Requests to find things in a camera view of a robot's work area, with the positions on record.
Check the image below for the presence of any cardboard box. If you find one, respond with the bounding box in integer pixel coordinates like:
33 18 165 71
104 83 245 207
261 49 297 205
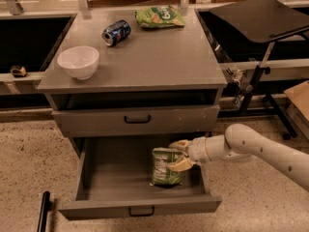
284 80 309 140

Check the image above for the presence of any open grey middle drawer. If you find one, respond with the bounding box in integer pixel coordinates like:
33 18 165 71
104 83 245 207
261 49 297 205
60 135 222 220

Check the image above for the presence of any white bowl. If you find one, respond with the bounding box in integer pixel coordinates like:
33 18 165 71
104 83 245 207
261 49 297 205
57 45 99 80

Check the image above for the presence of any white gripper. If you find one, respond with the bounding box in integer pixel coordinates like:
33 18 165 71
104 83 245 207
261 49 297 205
167 137 211 172

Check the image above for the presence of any black bar on floor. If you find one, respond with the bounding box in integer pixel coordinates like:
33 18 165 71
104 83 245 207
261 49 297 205
37 191 51 232

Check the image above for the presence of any green chip bag at back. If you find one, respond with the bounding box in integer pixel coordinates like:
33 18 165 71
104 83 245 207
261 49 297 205
135 6 185 29

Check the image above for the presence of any grey drawer cabinet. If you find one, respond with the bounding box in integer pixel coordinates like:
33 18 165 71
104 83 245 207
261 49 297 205
37 7 228 160

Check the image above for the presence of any blue soda can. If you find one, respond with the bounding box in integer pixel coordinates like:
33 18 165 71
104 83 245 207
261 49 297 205
101 20 131 46

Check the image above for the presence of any closed grey upper drawer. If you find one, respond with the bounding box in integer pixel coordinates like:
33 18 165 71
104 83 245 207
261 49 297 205
52 105 219 137

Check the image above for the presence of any green jalapeno chip bag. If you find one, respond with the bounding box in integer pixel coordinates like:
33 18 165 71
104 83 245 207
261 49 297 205
152 147 183 186

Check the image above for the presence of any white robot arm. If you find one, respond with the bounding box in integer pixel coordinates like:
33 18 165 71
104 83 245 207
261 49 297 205
167 124 309 190

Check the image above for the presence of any black tray stand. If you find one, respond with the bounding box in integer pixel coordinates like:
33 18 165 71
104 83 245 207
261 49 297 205
209 0 309 139

